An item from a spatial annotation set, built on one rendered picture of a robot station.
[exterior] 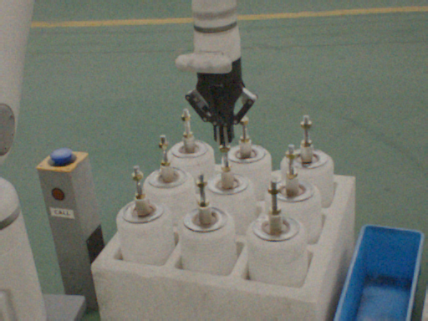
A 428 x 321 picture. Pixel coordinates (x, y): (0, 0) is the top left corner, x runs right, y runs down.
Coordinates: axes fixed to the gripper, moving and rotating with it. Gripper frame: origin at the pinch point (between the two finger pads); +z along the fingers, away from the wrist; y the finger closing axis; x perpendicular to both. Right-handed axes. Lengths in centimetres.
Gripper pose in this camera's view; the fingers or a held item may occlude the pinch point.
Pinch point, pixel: (223, 134)
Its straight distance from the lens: 118.4
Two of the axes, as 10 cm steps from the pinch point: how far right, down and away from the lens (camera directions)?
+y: -9.1, -1.1, 4.1
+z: 1.1, 8.7, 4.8
